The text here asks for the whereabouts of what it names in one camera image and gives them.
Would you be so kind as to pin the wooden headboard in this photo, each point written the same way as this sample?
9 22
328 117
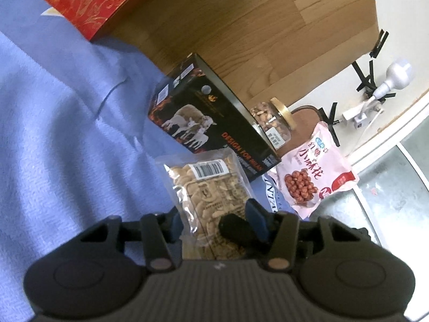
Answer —
234 16

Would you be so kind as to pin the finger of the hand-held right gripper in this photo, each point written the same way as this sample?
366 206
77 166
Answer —
236 229

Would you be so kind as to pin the brown chair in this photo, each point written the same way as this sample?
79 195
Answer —
306 120

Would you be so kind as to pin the glass nut jar gold lid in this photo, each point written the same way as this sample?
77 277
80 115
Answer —
271 124

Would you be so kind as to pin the white plug adapter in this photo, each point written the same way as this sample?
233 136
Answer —
357 115

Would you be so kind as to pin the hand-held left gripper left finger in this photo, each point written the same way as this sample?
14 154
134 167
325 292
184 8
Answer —
176 224

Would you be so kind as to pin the black box with sheep print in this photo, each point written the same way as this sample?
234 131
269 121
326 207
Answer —
207 114

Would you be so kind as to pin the blue white printed pouch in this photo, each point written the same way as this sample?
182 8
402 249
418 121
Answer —
276 191

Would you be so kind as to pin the clear cashew packet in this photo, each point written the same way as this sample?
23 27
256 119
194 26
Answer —
207 191

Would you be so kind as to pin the pink snack bag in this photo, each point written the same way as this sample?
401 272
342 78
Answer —
311 174

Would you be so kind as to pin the white framed window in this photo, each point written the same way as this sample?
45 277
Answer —
395 181

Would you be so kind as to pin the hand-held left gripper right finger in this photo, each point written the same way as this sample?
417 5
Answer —
256 218

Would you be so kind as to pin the white round wall device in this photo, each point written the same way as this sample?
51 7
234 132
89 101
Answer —
398 73

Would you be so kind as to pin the red gift bag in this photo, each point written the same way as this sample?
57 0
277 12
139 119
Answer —
90 3

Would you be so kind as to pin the blue blanket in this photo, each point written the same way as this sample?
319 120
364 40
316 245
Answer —
67 124

